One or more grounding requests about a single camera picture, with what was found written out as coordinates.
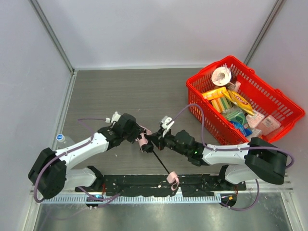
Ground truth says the pink and black umbrella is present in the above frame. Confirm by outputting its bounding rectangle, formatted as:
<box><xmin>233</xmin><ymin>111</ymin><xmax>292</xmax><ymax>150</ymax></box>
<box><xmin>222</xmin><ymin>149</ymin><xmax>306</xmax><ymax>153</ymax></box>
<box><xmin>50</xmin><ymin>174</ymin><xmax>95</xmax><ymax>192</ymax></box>
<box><xmin>136</xmin><ymin>124</ymin><xmax>180</xmax><ymax>191</ymax></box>

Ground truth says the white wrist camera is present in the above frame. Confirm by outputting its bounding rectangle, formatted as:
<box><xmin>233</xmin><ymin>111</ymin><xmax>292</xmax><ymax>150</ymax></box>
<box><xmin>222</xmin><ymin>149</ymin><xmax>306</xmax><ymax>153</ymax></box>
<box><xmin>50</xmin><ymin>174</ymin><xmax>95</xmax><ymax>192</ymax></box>
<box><xmin>105</xmin><ymin>111</ymin><xmax>121</xmax><ymax>124</ymax></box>
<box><xmin>160</xmin><ymin>115</ymin><xmax>175</xmax><ymax>138</ymax></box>

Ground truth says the pink packaged item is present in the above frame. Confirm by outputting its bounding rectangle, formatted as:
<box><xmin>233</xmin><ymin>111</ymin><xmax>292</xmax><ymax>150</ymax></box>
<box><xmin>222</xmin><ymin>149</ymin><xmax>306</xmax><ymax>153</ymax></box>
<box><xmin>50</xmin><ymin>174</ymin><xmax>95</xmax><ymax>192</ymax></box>
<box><xmin>246</xmin><ymin>110</ymin><xmax>265</xmax><ymax>128</ymax></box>

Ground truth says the orange snack box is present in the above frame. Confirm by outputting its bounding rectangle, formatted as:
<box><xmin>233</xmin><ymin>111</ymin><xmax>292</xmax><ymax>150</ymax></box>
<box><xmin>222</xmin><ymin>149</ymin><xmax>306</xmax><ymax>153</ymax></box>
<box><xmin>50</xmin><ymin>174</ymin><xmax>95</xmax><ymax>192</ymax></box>
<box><xmin>202</xmin><ymin>87</ymin><xmax>227</xmax><ymax>101</ymax></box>

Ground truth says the yellow Lays chips bag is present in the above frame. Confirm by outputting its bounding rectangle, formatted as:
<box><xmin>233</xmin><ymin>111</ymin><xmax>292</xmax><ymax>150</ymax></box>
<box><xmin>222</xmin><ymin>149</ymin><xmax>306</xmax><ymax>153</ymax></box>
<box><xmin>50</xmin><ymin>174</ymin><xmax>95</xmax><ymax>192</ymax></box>
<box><xmin>222</xmin><ymin>90</ymin><xmax>255</xmax><ymax>116</ymax></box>

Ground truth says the white slotted cable duct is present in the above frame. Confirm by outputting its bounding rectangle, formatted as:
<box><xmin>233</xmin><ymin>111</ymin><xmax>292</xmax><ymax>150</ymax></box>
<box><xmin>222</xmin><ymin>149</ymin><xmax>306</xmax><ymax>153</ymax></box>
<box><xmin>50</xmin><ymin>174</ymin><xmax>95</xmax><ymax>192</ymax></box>
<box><xmin>43</xmin><ymin>193</ymin><xmax>221</xmax><ymax>204</ymax></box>

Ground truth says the dark brown jar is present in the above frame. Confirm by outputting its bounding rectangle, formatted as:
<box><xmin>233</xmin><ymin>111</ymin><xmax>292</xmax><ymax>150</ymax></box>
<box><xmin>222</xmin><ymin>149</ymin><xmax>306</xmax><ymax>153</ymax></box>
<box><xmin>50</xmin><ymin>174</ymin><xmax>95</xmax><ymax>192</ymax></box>
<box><xmin>226</xmin><ymin>72</ymin><xmax>237</xmax><ymax>91</ymax></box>

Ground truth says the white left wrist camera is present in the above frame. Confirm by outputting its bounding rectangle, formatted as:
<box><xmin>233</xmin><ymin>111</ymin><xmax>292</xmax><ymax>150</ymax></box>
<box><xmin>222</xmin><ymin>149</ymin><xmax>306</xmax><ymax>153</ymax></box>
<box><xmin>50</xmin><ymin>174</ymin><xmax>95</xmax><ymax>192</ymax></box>
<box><xmin>105</xmin><ymin>111</ymin><xmax>121</xmax><ymax>124</ymax></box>

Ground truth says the clear plastic water bottle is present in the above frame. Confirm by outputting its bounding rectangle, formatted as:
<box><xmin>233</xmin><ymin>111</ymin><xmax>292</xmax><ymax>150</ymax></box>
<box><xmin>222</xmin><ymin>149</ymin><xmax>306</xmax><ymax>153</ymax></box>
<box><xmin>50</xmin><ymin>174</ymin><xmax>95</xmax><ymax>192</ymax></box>
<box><xmin>56</xmin><ymin>134</ymin><xmax>75</xmax><ymax>149</ymax></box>

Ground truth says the toilet paper roll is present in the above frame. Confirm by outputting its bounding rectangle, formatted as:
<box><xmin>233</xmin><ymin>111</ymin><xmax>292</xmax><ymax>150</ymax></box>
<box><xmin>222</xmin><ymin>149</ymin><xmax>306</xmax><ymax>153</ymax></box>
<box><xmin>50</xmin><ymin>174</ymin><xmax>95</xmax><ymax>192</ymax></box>
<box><xmin>211</xmin><ymin>66</ymin><xmax>231</xmax><ymax>86</ymax></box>

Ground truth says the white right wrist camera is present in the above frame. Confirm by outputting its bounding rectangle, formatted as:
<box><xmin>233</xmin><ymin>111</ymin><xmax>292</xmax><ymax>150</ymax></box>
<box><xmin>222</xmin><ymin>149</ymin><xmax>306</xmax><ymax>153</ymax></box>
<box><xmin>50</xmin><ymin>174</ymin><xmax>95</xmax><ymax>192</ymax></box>
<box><xmin>160</xmin><ymin>115</ymin><xmax>175</xmax><ymax>138</ymax></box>

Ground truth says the clear labelled plastic container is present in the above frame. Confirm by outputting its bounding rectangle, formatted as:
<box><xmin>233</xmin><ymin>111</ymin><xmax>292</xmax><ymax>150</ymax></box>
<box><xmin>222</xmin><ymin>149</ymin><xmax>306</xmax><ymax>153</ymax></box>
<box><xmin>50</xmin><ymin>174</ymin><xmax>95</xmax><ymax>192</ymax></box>
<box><xmin>257</xmin><ymin>115</ymin><xmax>281</xmax><ymax>136</ymax></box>

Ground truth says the blue snack packet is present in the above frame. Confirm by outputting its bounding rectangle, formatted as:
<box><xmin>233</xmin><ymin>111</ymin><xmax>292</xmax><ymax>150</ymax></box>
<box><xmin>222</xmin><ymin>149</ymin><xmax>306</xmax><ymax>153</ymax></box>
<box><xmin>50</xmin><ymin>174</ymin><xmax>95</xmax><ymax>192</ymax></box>
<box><xmin>230</xmin><ymin>121</ymin><xmax>252</xmax><ymax>137</ymax></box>

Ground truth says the yellow green sponge pack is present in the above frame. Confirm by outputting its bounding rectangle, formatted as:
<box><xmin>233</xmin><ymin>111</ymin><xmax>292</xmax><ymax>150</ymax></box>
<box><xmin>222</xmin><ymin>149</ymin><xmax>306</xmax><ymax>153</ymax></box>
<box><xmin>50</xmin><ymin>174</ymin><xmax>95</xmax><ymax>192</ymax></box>
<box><xmin>211</xmin><ymin>97</ymin><xmax>231</xmax><ymax>113</ymax></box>

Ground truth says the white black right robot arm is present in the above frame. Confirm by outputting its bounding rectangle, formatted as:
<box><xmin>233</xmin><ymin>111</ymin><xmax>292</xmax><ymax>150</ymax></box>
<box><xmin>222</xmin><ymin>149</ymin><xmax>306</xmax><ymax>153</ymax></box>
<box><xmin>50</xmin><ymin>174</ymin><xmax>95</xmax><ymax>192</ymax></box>
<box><xmin>145</xmin><ymin>129</ymin><xmax>287</xmax><ymax>185</ymax></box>

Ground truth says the green snack packet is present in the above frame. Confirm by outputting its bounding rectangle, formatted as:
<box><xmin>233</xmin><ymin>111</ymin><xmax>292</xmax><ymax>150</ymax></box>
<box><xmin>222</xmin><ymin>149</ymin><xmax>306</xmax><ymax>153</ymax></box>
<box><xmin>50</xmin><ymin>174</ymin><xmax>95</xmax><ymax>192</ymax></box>
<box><xmin>222</xmin><ymin>107</ymin><xmax>248</xmax><ymax>126</ymax></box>

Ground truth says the red plastic shopping basket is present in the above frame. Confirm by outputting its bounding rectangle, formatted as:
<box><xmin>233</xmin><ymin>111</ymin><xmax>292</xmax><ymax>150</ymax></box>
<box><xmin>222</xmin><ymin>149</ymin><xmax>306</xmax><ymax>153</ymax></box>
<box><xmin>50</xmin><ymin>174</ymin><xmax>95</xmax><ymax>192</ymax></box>
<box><xmin>186</xmin><ymin>55</ymin><xmax>305</xmax><ymax>145</ymax></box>

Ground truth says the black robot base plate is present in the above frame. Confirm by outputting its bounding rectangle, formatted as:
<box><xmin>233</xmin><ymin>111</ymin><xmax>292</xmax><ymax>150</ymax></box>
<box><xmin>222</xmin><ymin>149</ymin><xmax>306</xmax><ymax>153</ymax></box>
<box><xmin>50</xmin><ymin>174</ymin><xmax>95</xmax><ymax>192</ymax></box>
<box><xmin>82</xmin><ymin>174</ymin><xmax>246</xmax><ymax>197</ymax></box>

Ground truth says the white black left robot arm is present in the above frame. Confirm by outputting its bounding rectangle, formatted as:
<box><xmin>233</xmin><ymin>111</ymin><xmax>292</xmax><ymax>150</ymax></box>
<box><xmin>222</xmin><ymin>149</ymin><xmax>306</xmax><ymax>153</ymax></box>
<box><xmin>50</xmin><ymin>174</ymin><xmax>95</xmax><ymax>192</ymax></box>
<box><xmin>28</xmin><ymin>112</ymin><xmax>148</xmax><ymax>203</ymax></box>

